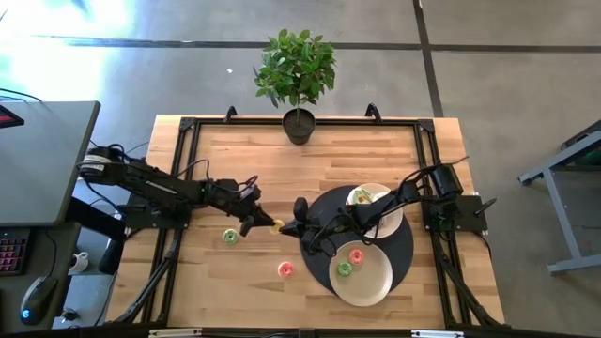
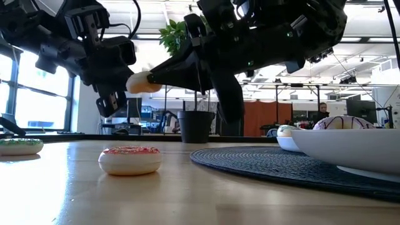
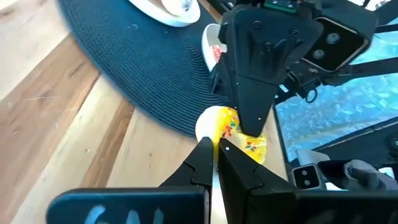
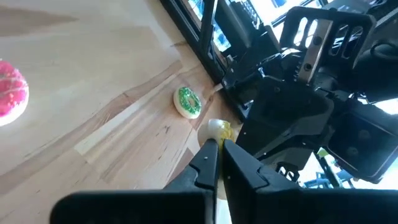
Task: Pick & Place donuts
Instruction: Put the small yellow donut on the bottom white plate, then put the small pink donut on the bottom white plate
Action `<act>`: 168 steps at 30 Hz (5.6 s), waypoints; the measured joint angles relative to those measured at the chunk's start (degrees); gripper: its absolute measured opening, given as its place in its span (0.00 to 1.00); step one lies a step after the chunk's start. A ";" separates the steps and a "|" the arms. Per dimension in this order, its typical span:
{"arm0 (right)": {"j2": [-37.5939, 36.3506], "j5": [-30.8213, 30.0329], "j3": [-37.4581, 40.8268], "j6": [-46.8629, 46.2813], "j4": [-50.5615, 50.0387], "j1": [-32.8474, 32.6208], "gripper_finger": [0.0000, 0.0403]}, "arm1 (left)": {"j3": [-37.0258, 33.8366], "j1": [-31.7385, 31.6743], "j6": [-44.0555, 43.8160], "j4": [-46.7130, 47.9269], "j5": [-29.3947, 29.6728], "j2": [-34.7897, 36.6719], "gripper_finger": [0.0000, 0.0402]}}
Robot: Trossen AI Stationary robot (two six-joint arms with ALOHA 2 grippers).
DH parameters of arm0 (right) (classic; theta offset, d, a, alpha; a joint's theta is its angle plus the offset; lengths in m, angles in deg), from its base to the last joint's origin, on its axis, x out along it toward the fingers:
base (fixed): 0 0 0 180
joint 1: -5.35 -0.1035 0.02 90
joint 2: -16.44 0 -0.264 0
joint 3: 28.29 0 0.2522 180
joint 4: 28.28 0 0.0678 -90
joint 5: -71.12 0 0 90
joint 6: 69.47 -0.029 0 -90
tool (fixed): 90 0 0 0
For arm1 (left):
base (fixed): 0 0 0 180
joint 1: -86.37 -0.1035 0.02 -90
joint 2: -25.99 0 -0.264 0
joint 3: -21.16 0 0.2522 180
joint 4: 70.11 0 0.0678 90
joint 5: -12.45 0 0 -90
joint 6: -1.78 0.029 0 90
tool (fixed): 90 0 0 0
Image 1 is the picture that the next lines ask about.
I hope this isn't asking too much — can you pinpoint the white mug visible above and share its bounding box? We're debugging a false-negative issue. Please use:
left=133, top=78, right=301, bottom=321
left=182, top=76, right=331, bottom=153
left=69, top=251, right=89, bottom=275

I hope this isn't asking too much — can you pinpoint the white round plate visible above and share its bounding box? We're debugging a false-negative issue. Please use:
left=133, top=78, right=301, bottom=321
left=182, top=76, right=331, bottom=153
left=328, top=239, right=394, bottom=308
left=346, top=182, right=405, bottom=240

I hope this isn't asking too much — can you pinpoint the black computer mouse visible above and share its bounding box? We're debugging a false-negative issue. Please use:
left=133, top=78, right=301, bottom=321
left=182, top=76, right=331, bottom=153
left=19, top=275, right=58, bottom=327

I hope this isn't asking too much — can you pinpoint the black flat device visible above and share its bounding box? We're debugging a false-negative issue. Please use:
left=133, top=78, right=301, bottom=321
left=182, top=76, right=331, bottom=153
left=0, top=104, right=25, bottom=130

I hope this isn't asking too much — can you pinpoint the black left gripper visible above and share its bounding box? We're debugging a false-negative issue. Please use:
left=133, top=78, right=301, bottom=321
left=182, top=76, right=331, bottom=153
left=212, top=177, right=278, bottom=238

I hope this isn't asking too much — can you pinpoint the black aluminium table frame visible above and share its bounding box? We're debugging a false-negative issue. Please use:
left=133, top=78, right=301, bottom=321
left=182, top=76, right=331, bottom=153
left=112, top=103, right=506, bottom=330

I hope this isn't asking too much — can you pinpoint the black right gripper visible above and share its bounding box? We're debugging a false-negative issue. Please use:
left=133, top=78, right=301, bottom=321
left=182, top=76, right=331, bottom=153
left=279, top=195, right=338, bottom=258

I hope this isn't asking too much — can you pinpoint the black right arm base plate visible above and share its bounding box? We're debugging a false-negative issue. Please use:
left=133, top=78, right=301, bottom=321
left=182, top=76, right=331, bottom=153
left=421, top=194, right=498, bottom=235

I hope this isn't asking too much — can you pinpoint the grey metal table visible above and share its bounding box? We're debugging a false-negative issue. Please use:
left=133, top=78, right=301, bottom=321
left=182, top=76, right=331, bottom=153
left=518, top=119, right=601, bottom=276

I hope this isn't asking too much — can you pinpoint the large green white donut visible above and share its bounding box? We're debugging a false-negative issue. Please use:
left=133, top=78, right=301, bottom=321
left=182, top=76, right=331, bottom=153
left=349, top=186, right=377, bottom=207

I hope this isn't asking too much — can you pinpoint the black keyboard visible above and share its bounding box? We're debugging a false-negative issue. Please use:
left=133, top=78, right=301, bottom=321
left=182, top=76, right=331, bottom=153
left=0, top=228, right=32, bottom=277

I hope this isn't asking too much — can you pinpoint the silver metal bracket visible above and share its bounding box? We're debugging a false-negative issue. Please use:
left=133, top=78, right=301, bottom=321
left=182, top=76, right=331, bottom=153
left=147, top=328, right=204, bottom=338
left=410, top=330, right=466, bottom=338

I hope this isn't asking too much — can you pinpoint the dark round woven placemat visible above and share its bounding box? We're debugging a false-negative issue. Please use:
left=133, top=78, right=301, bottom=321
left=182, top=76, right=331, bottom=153
left=300, top=184, right=416, bottom=293

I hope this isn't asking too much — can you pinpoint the green potted plant black pot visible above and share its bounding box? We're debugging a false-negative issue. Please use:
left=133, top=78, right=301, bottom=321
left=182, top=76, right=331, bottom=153
left=253, top=28, right=337, bottom=146

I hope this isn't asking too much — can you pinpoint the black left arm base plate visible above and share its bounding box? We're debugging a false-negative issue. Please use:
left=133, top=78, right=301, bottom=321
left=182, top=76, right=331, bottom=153
left=115, top=204, right=192, bottom=231

